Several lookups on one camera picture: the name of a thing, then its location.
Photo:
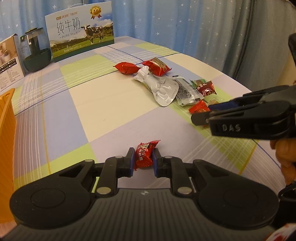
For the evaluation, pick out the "brown wrapped candy cube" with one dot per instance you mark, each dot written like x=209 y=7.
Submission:
x=213 y=101

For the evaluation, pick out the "dark red green candy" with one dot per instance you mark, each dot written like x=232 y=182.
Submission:
x=204 y=87

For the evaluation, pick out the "person's right hand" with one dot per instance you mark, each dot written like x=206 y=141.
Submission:
x=285 y=151

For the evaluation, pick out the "clear sesame snack packet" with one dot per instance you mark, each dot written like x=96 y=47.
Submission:
x=186 y=95

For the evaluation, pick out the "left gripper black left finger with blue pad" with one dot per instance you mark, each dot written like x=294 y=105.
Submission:
x=111 y=170

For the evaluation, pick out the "red brown snack bar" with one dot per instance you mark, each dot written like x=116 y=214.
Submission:
x=156 y=66

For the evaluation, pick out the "silver foil pouch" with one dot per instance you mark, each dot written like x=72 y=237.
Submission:
x=164 y=89

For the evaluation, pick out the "orange plastic basket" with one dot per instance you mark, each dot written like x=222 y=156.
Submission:
x=7 y=143

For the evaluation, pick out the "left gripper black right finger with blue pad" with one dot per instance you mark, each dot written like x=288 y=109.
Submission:
x=174 y=169

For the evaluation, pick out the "plaid tablecloth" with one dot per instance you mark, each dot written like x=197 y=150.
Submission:
x=83 y=108

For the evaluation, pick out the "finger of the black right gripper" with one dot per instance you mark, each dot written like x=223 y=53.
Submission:
x=200 y=119

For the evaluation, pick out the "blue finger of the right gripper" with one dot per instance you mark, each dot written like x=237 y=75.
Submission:
x=223 y=106

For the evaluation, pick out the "milk carton gift box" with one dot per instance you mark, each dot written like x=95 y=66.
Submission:
x=79 y=29

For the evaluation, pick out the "blue star curtain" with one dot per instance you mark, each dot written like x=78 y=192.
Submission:
x=247 y=40

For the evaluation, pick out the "red candy front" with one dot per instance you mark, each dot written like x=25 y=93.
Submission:
x=143 y=154

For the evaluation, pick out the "red candy shiny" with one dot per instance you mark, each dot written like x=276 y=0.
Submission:
x=199 y=107

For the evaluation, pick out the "dark green glass jar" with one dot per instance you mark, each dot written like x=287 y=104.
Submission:
x=35 y=47

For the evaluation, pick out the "white product box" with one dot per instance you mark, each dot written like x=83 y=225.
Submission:
x=11 y=70

